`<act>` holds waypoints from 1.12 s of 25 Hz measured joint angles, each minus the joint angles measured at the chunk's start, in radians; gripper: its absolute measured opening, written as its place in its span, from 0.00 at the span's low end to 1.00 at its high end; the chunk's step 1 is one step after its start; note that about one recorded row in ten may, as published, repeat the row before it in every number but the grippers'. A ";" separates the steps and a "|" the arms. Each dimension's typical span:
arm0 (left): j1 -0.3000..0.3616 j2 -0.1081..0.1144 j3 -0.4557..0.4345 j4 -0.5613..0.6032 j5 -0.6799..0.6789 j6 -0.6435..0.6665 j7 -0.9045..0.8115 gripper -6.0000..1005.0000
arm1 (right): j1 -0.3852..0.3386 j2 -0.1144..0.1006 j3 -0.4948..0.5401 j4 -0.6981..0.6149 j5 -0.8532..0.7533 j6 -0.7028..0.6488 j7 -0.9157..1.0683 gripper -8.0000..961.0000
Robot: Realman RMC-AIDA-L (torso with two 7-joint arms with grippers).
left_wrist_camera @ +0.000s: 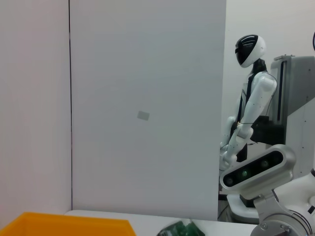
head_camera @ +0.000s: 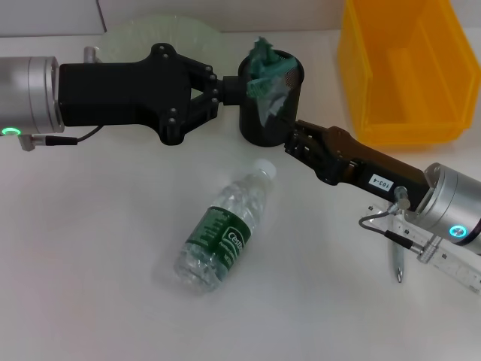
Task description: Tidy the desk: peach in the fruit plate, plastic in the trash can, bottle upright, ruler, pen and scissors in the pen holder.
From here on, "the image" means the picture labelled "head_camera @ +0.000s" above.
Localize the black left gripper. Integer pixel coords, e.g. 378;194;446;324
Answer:
58;43;250;147

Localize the gripper cable with plugs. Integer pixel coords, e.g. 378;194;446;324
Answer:
358;187;441;265
20;47;103;152

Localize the yellow plastic bin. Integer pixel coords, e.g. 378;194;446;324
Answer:
336;0;481;146

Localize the right gripper cable with plugs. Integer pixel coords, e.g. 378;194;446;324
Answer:
358;187;441;265

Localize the silver ballpoint pen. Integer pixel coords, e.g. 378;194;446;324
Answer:
392;240;407;284

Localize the green translucent fruit plate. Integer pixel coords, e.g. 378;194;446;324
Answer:
98;14;223;65

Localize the clear green-label water bottle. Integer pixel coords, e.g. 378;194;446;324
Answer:
173;158;278;296

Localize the left gripper cable with plugs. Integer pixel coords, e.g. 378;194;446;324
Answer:
20;47;103;152

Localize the clear plastic ruler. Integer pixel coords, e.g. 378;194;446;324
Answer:
361;202;481;296

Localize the green plastic wrapper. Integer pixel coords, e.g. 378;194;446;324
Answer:
244;35;292;127

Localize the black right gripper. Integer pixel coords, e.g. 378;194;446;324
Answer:
283;119;432;212

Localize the black mesh pen holder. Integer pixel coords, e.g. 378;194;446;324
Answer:
238;48;305;148

